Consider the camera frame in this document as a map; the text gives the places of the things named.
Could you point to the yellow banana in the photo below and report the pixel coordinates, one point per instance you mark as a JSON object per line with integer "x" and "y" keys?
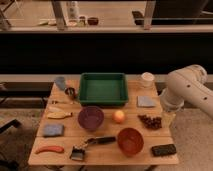
{"x": 57, "y": 113}

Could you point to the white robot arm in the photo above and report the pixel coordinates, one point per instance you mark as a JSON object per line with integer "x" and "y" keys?
{"x": 187, "y": 84}

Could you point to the small metal cup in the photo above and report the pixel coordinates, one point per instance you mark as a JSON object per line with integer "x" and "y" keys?
{"x": 70, "y": 91}

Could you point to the white paper cup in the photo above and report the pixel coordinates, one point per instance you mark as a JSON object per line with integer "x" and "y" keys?
{"x": 147, "y": 79}

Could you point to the green plastic tray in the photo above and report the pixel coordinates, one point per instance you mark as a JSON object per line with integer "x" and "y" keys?
{"x": 103, "y": 89}

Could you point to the yellow apple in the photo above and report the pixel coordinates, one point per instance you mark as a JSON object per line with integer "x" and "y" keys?
{"x": 118, "y": 116}

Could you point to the purple bowl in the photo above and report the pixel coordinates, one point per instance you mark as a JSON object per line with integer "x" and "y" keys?
{"x": 90, "y": 118}

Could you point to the grey cloth square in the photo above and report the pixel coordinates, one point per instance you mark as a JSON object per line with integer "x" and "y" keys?
{"x": 145, "y": 101}

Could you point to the red bowl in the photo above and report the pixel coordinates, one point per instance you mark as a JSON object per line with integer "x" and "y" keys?
{"x": 130, "y": 141}

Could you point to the bunch of dark grapes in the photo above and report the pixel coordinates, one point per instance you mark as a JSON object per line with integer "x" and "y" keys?
{"x": 151, "y": 123}

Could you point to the dark bowl on shelf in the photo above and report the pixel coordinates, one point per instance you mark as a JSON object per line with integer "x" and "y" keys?
{"x": 93, "y": 21}

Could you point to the blue sponge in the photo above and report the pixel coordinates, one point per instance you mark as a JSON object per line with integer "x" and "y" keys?
{"x": 53, "y": 130}

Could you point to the small jar on shelf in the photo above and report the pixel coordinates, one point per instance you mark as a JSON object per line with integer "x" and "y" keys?
{"x": 82, "y": 21}

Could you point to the orange carrot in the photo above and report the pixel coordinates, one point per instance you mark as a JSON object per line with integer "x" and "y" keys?
{"x": 56, "y": 149}

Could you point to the clear bottle on shelf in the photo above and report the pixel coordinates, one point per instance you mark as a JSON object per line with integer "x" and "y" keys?
{"x": 72, "y": 12}

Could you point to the black sponge block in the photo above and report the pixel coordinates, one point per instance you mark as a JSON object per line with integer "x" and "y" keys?
{"x": 163, "y": 150}

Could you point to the black handled spatula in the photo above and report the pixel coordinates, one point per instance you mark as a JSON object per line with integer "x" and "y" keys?
{"x": 78, "y": 152}

